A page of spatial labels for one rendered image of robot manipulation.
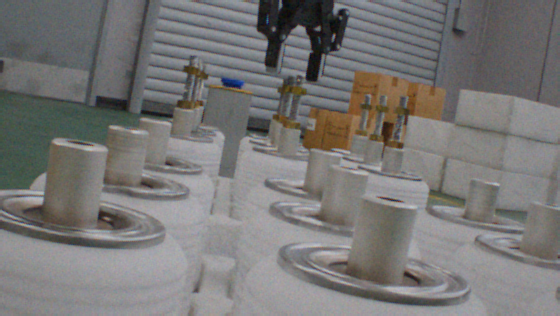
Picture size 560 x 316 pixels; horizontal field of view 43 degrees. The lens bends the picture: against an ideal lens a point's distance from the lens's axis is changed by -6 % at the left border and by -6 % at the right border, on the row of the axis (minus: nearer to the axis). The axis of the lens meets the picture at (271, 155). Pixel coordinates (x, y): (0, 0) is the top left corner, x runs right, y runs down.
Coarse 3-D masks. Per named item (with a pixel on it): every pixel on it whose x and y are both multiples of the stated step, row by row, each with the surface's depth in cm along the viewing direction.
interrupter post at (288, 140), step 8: (288, 128) 81; (280, 136) 82; (288, 136) 81; (296, 136) 81; (280, 144) 82; (288, 144) 81; (296, 144) 82; (280, 152) 81; (288, 152) 81; (296, 152) 82
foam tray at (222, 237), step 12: (228, 180) 111; (216, 192) 97; (228, 192) 98; (216, 204) 86; (228, 204) 87; (216, 216) 77; (228, 216) 79; (216, 228) 75; (228, 228) 75; (216, 240) 75; (228, 240) 75; (204, 252) 75; (216, 252) 75; (228, 252) 75
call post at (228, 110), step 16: (208, 96) 119; (224, 96) 119; (240, 96) 119; (208, 112) 119; (224, 112) 119; (240, 112) 119; (224, 128) 119; (240, 128) 119; (224, 144) 119; (224, 160) 119; (224, 176) 120
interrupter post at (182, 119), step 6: (174, 114) 81; (180, 114) 80; (186, 114) 80; (192, 114) 81; (174, 120) 81; (180, 120) 80; (186, 120) 81; (192, 120) 81; (174, 126) 81; (180, 126) 80; (186, 126) 81; (174, 132) 81; (180, 132) 81; (186, 132) 81
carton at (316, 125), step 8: (312, 112) 518; (320, 112) 508; (328, 112) 502; (312, 120) 515; (320, 120) 506; (312, 128) 514; (320, 128) 505; (304, 136) 522; (312, 136) 513; (320, 136) 504; (304, 144) 521; (312, 144) 512; (320, 144) 503
